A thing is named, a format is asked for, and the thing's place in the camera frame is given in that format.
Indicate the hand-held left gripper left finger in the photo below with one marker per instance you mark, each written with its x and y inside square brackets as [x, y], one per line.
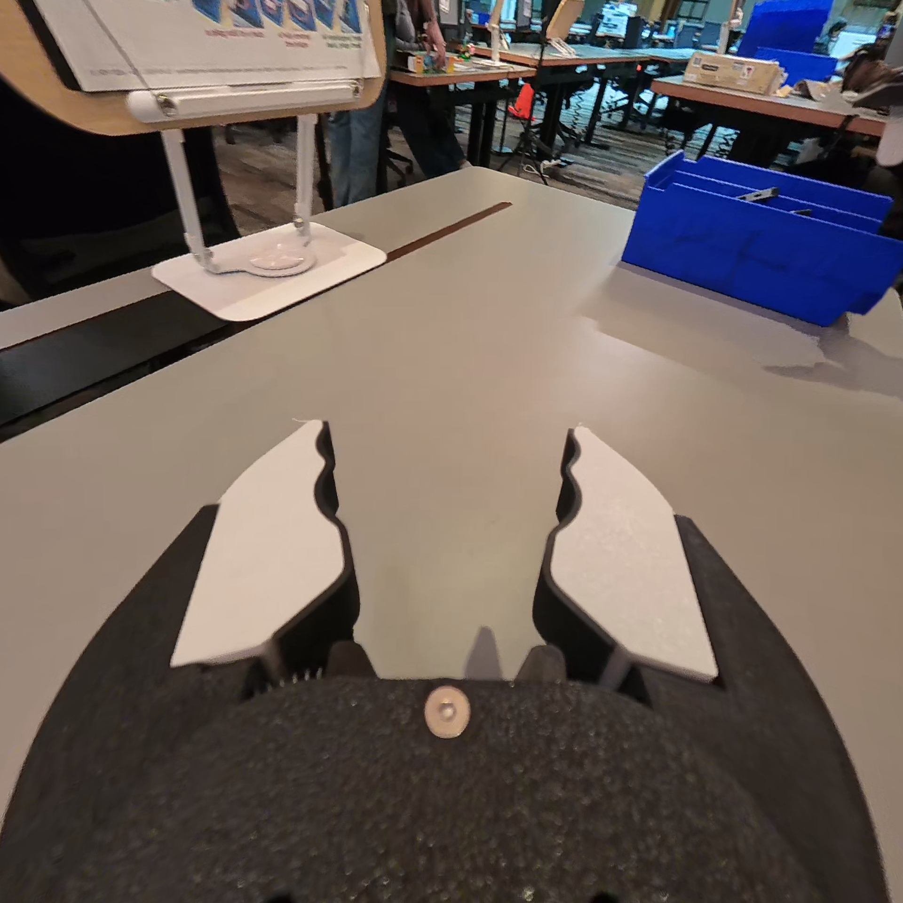
[275, 564]

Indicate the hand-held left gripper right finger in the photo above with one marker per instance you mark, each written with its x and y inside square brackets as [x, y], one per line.
[628, 571]

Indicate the blue plastic bin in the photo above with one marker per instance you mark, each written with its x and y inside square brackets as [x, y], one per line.
[741, 268]

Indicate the grey usb hub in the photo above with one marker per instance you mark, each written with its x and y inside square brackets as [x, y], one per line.
[758, 195]

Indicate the white document stand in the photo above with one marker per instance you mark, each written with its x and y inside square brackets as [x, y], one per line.
[282, 289]

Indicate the orange traffic cone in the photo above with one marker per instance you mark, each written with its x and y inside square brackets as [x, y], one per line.
[522, 106]

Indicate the wooden office desk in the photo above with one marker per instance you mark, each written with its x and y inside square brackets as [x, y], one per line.
[811, 109]
[480, 73]

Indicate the printed instruction sheet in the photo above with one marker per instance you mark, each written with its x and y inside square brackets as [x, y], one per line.
[211, 56]

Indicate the cardboard box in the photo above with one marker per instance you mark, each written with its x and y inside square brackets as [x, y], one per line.
[734, 70]

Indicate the colourful toy box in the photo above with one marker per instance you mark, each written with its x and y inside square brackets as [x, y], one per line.
[430, 63]

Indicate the blue storage bins stack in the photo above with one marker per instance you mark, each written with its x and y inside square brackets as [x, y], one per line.
[783, 28]

